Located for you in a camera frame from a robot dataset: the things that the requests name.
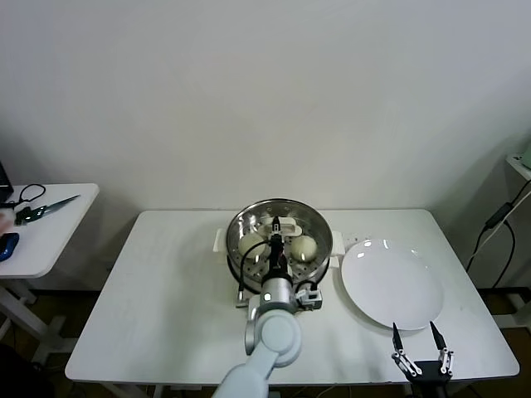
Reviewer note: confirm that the pale green object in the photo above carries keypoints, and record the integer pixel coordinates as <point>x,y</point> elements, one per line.
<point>527,157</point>

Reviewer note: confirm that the white steamed baozi bun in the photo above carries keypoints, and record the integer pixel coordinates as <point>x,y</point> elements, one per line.
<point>249,244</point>
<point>305,248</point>

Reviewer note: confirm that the cream electric cooker base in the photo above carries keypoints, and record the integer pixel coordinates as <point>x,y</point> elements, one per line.
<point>336,244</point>

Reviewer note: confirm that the white shelf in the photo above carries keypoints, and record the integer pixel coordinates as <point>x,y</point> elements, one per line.
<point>516,163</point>

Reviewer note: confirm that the black laptop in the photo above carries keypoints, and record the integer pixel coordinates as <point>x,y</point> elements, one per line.
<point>4,182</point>

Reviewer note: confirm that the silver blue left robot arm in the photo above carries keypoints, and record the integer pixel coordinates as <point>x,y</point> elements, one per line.
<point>276,336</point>

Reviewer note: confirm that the blue computer mouse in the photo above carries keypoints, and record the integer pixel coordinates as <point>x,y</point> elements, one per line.
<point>8,245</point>

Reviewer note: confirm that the blurred person hand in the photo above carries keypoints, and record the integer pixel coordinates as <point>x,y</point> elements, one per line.
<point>4,220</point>

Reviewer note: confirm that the stainless steel steamer basket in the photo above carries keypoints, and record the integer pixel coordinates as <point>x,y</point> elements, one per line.
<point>323,232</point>

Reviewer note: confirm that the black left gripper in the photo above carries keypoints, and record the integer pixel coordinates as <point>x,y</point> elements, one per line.
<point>277,263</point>

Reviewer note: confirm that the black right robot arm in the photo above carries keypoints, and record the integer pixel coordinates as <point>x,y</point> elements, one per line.
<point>427,391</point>

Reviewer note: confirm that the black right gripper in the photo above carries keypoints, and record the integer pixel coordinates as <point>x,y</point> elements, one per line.
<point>429,371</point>

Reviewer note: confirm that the white round plate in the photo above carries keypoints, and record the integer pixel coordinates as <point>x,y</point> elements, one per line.
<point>390,282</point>

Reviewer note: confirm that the white side table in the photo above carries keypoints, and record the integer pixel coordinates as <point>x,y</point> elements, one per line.
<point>54,248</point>

